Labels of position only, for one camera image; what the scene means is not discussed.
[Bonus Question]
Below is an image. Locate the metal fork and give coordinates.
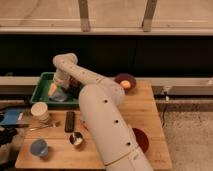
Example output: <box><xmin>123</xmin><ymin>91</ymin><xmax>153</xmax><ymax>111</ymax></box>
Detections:
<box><xmin>29</xmin><ymin>121</ymin><xmax>60</xmax><ymax>131</ymax></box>

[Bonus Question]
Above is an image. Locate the black remote control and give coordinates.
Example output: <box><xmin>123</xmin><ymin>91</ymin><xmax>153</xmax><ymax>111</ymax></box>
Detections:
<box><xmin>65</xmin><ymin>111</ymin><xmax>75</xmax><ymax>132</ymax></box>

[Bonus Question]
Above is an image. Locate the blue plastic cup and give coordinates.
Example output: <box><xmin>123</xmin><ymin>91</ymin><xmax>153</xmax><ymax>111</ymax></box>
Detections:
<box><xmin>30</xmin><ymin>139</ymin><xmax>48</xmax><ymax>157</ymax></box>

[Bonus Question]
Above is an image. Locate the orange carrot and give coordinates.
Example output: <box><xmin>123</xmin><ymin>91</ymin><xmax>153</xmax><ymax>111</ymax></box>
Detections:
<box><xmin>82</xmin><ymin>122</ymin><xmax>88</xmax><ymax>130</ymax></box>

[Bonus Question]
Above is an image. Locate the green plastic tray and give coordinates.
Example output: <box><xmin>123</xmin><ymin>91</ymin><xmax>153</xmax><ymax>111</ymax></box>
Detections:
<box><xmin>30</xmin><ymin>72</ymin><xmax>78</xmax><ymax>109</ymax></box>

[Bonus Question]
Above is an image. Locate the small metal cup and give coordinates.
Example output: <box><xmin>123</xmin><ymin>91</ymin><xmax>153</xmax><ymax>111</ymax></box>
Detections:
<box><xmin>69</xmin><ymin>132</ymin><xmax>84</xmax><ymax>148</ymax></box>

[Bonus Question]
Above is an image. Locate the blue box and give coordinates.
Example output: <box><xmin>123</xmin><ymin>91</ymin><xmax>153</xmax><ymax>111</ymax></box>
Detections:
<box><xmin>0</xmin><ymin>108</ymin><xmax>31</xmax><ymax>127</ymax></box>

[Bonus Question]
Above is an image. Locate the grey blue cloth in tray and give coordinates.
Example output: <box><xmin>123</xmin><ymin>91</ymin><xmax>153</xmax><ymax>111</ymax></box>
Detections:
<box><xmin>50</xmin><ymin>92</ymin><xmax>68</xmax><ymax>102</ymax></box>

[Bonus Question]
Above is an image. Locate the dark purple bowl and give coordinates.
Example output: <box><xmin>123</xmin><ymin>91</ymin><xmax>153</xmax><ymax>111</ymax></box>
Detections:
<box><xmin>114</xmin><ymin>73</ymin><xmax>136</xmax><ymax>92</ymax></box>

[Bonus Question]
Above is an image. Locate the red bowl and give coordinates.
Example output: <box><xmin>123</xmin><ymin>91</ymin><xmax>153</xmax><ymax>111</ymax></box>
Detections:
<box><xmin>133</xmin><ymin>128</ymin><xmax>149</xmax><ymax>153</ymax></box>

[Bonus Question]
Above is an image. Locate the orange ball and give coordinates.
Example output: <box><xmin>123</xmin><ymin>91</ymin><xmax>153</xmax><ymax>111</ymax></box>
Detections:
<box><xmin>120</xmin><ymin>80</ymin><xmax>131</xmax><ymax>89</ymax></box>

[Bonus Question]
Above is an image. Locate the dark dish brush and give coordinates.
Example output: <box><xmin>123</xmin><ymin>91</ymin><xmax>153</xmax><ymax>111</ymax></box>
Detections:
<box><xmin>65</xmin><ymin>79</ymin><xmax>83</xmax><ymax>98</ymax></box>

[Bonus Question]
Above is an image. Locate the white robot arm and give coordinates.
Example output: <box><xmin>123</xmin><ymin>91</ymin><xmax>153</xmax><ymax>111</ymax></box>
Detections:
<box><xmin>53</xmin><ymin>53</ymin><xmax>154</xmax><ymax>171</ymax></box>

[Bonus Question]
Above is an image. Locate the black cable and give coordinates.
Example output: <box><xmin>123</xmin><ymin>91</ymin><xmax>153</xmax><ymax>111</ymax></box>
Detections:
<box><xmin>159</xmin><ymin>87</ymin><xmax>171</xmax><ymax>129</ymax></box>

